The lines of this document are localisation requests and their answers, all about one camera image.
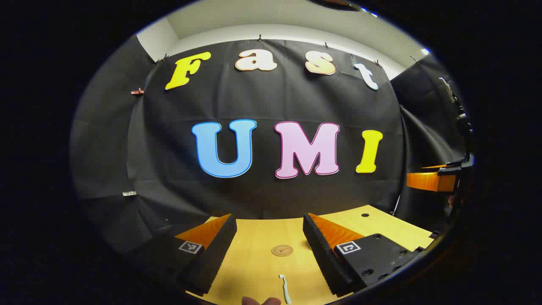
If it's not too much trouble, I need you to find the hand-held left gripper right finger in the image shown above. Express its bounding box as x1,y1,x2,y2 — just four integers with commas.
302,213,426,297

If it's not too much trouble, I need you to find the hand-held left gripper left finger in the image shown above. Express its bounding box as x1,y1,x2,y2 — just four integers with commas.
127,213,238,297

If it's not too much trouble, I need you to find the light blue toothbrush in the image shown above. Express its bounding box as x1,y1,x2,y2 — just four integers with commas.
279,274,293,305

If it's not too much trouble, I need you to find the wooden desktop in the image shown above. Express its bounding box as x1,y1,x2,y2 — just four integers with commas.
186,205,437,305

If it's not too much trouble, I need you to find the black backdrop cloth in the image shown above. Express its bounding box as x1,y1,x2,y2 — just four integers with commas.
70,34,473,255

